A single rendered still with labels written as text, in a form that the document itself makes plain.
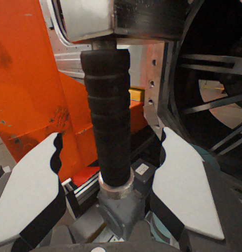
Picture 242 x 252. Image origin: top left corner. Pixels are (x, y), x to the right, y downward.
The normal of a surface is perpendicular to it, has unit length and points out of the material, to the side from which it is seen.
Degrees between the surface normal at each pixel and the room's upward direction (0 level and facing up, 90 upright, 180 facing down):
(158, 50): 90
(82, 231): 0
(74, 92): 90
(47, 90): 90
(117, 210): 22
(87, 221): 0
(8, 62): 90
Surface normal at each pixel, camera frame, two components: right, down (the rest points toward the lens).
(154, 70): -0.69, 0.39
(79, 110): 0.72, 0.32
